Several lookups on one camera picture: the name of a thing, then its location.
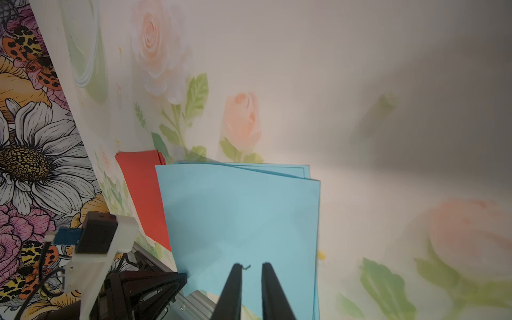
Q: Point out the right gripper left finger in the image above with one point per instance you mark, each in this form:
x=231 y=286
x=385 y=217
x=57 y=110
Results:
x=229 y=305

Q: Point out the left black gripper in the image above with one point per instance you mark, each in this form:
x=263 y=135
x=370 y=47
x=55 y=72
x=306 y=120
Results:
x=137 y=295

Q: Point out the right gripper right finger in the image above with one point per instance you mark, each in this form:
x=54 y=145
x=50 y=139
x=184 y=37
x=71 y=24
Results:
x=275 y=305

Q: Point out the light blue paper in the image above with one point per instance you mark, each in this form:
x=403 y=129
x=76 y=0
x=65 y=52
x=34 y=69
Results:
x=220 y=215
x=280 y=168

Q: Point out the red paper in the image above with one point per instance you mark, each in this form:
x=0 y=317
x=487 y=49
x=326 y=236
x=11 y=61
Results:
x=139 y=171

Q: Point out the aluminium front rail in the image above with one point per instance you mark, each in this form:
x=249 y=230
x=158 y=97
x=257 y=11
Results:
x=194 y=306

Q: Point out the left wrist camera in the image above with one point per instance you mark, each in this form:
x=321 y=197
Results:
x=95 y=245

